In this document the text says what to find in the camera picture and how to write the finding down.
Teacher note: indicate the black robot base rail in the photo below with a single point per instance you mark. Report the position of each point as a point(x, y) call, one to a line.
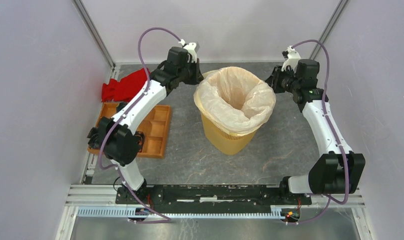
point(218, 199)

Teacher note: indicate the right aluminium frame post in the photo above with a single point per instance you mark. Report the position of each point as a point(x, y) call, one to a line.
point(342, 4)

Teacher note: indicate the left aluminium frame post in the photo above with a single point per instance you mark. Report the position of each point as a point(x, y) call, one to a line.
point(84, 14)

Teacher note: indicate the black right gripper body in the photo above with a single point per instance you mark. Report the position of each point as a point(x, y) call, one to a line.
point(282, 81)

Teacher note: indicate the aluminium frame post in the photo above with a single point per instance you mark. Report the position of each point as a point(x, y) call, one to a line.
point(84, 14)
point(342, 4)

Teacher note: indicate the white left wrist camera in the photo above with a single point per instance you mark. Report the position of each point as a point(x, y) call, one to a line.
point(192, 48)

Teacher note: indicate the yellow plastic trash bin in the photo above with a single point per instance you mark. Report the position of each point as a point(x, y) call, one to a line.
point(224, 142)

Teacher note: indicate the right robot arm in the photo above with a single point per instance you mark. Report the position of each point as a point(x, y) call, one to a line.
point(339, 169)

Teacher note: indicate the red cloth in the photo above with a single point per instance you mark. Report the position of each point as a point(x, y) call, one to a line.
point(124, 90)

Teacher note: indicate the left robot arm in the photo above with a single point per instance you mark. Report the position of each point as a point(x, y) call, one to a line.
point(117, 134)

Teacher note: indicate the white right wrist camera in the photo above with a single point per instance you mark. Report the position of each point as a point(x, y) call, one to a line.
point(291, 57)

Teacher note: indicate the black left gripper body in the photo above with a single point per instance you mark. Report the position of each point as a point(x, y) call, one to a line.
point(191, 70)

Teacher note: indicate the black green trash bag roll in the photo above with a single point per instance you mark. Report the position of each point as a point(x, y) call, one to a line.
point(122, 106)

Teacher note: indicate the translucent white trash bag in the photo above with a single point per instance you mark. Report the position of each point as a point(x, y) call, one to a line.
point(235, 100)

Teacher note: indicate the wooden compartment tray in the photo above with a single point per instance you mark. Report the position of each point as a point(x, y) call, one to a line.
point(154, 131)

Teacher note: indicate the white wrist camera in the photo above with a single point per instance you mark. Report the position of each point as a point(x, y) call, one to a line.
point(192, 48)
point(291, 57)

